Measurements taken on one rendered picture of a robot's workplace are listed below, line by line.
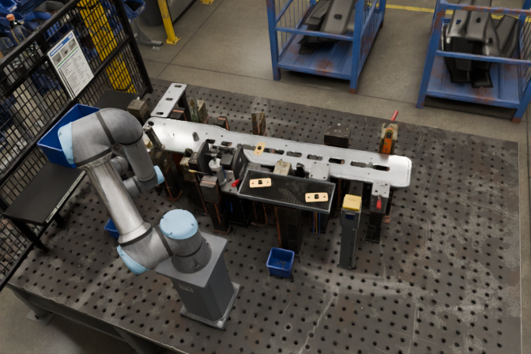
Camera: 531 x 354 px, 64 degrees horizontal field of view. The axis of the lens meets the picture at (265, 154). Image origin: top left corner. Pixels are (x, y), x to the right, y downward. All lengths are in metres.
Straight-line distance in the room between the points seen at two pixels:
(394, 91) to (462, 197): 1.85
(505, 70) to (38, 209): 3.62
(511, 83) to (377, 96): 1.07
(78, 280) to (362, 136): 1.68
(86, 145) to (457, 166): 1.86
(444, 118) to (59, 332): 3.20
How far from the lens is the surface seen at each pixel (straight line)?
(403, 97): 3.95
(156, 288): 2.10
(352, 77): 3.82
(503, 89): 3.98
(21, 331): 3.18
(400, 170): 1.99
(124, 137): 1.43
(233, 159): 1.79
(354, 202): 1.65
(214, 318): 1.91
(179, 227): 1.45
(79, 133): 1.39
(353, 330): 1.91
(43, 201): 2.19
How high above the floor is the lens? 2.49
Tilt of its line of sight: 47 degrees down
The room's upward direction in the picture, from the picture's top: 8 degrees counter-clockwise
